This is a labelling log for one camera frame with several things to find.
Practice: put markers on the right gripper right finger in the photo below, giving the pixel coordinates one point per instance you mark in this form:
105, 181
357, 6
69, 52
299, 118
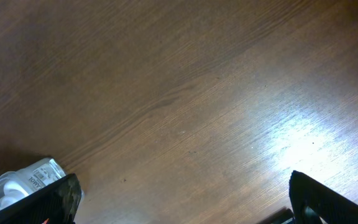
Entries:
313, 202

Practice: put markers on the clear plastic container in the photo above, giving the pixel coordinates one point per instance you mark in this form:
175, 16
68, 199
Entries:
35, 177

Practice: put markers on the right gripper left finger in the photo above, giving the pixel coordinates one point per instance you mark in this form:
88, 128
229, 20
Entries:
56, 203

